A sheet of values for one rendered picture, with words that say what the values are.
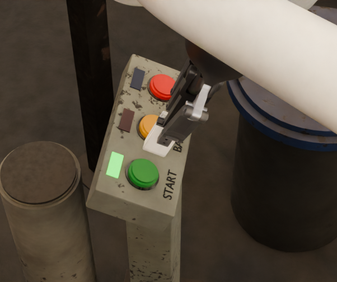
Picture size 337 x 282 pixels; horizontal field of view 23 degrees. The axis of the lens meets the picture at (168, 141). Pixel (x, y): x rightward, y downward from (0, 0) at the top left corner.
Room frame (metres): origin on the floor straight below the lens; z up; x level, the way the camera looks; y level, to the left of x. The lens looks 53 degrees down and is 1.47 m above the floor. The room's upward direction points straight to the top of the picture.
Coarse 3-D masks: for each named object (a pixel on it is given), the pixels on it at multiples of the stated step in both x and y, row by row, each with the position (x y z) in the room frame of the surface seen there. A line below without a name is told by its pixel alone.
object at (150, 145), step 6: (156, 126) 0.60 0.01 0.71; (156, 132) 0.60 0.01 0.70; (150, 138) 0.60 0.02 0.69; (156, 138) 0.60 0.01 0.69; (144, 144) 0.60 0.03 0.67; (150, 144) 0.60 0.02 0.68; (156, 144) 0.60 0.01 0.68; (144, 150) 0.60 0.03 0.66; (150, 150) 0.60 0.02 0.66; (156, 150) 0.60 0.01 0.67; (162, 150) 0.60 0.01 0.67; (168, 150) 0.60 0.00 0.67; (162, 156) 0.60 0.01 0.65
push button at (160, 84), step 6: (156, 78) 0.76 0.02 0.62; (162, 78) 0.76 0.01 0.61; (168, 78) 0.76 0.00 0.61; (150, 84) 0.75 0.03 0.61; (156, 84) 0.75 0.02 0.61; (162, 84) 0.75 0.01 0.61; (168, 84) 0.75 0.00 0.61; (156, 90) 0.74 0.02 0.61; (162, 90) 0.74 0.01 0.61; (168, 90) 0.74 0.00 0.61; (156, 96) 0.74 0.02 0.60; (162, 96) 0.73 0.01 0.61; (168, 96) 0.74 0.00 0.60
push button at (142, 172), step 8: (136, 160) 0.62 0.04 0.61; (144, 160) 0.62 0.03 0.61; (128, 168) 0.61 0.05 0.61; (136, 168) 0.61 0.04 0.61; (144, 168) 0.61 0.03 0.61; (152, 168) 0.61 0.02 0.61; (136, 176) 0.59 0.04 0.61; (144, 176) 0.60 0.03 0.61; (152, 176) 0.60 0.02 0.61; (136, 184) 0.59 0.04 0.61; (144, 184) 0.59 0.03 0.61; (152, 184) 0.59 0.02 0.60
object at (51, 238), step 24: (24, 144) 0.72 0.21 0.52; (48, 144) 0.72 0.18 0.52; (0, 168) 0.68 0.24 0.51; (24, 168) 0.67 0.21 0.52; (48, 168) 0.67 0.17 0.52; (72, 168) 0.67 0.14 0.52; (0, 192) 0.64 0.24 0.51; (24, 192) 0.63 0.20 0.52; (48, 192) 0.63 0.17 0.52; (72, 192) 0.64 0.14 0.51; (24, 216) 0.61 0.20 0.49; (48, 216) 0.61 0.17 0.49; (72, 216) 0.63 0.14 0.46; (24, 240) 0.61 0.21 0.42; (48, 240) 0.61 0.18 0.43; (72, 240) 0.62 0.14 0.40; (24, 264) 0.63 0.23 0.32; (48, 264) 0.61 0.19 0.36; (72, 264) 0.62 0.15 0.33
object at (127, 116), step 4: (124, 108) 0.70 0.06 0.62; (124, 112) 0.70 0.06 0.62; (128, 112) 0.70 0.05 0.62; (132, 112) 0.70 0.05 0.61; (124, 116) 0.69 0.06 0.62; (128, 116) 0.69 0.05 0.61; (132, 116) 0.69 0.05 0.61; (120, 120) 0.68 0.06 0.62; (124, 120) 0.68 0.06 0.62; (128, 120) 0.68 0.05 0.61; (132, 120) 0.69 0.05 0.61; (120, 124) 0.68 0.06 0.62; (124, 124) 0.68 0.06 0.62; (128, 124) 0.68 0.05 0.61; (120, 128) 0.67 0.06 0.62; (124, 128) 0.67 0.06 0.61; (128, 128) 0.67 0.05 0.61; (128, 132) 0.67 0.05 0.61
